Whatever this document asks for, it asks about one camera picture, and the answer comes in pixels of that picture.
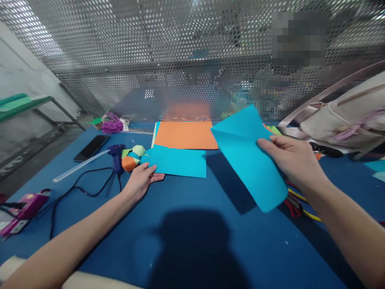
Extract blue glue gun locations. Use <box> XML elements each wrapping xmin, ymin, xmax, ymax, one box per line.
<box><xmin>107</xmin><ymin>143</ymin><xmax>127</xmax><ymax>176</ymax></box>

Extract person's right thumb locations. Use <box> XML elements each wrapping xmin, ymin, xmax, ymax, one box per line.
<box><xmin>257</xmin><ymin>138</ymin><xmax>282</xmax><ymax>162</ymax></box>

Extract magenta power strip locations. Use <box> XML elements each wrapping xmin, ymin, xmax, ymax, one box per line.
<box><xmin>0</xmin><ymin>188</ymin><xmax>52</xmax><ymax>237</ymax></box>

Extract person's right index finger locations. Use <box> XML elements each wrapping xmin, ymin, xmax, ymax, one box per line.
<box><xmin>269</xmin><ymin>134</ymin><xmax>297</xmax><ymax>147</ymax></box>

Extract person's body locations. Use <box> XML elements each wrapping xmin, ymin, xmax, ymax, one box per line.
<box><xmin>0</xmin><ymin>255</ymin><xmax>136</xmax><ymax>289</ymax></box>

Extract person's right hand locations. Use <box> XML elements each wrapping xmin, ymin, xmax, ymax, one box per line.
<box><xmin>257</xmin><ymin>134</ymin><xmax>329</xmax><ymax>197</ymax></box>

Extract purple mesh bundle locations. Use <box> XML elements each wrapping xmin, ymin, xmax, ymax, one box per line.
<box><xmin>101</xmin><ymin>112</ymin><xmax>125</xmax><ymax>135</ymax></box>

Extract multicoloured folded paper ball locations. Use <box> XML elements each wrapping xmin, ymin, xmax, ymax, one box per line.
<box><xmin>121</xmin><ymin>144</ymin><xmax>152</xmax><ymax>173</ymax></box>

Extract large curled cyan paper sheet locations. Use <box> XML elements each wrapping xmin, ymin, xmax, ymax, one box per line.
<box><xmin>210</xmin><ymin>104</ymin><xmax>289</xmax><ymax>214</ymax></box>

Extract black power cable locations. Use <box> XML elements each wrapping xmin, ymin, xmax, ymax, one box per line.
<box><xmin>49</xmin><ymin>167</ymin><xmax>123</xmax><ymax>240</ymax></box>

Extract perforated metal panel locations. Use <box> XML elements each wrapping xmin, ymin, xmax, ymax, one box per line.
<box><xmin>0</xmin><ymin>0</ymin><xmax>385</xmax><ymax>123</ymax></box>

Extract person's left hand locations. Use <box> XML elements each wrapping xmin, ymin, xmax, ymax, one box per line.
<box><xmin>122</xmin><ymin>162</ymin><xmax>166</xmax><ymax>201</ymax></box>

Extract green shelf rack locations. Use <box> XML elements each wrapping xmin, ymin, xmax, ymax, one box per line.
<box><xmin>0</xmin><ymin>92</ymin><xmax>86</xmax><ymax>133</ymax></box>

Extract blue felt table mat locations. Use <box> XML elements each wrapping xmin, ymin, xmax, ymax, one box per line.
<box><xmin>0</xmin><ymin>121</ymin><xmax>385</xmax><ymax>289</ymax></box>

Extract orange paper sheet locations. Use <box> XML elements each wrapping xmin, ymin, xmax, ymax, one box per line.
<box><xmin>153</xmin><ymin>120</ymin><xmax>219</xmax><ymax>151</ymax></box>

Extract light green paper pieces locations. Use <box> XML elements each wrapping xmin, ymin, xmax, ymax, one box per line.
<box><xmin>263</xmin><ymin>124</ymin><xmax>284</xmax><ymax>136</ymax></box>

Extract yellow and red handled tools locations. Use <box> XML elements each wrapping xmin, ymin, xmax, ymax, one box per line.
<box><xmin>284</xmin><ymin>180</ymin><xmax>323</xmax><ymax>223</ymax></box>

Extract black smartphone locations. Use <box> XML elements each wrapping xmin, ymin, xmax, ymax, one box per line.
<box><xmin>73</xmin><ymin>134</ymin><xmax>111</xmax><ymax>163</ymax></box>

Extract translucent glue stick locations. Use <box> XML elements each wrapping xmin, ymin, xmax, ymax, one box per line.
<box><xmin>53</xmin><ymin>149</ymin><xmax>111</xmax><ymax>183</ymax></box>

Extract person's left index finger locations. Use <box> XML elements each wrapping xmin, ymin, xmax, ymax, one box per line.
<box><xmin>140</xmin><ymin>163</ymin><xmax>158</xmax><ymax>177</ymax></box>

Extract black scissors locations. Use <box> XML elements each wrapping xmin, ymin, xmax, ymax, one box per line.
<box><xmin>309</xmin><ymin>141</ymin><xmax>344</xmax><ymax>159</ymax></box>

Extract beige backpack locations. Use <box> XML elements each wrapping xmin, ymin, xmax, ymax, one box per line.
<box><xmin>277</xmin><ymin>59</ymin><xmax>385</xmax><ymax>162</ymax></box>

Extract cyan paper scrap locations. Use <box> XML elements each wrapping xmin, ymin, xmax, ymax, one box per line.
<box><xmin>363</xmin><ymin>159</ymin><xmax>385</xmax><ymax>183</ymax></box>

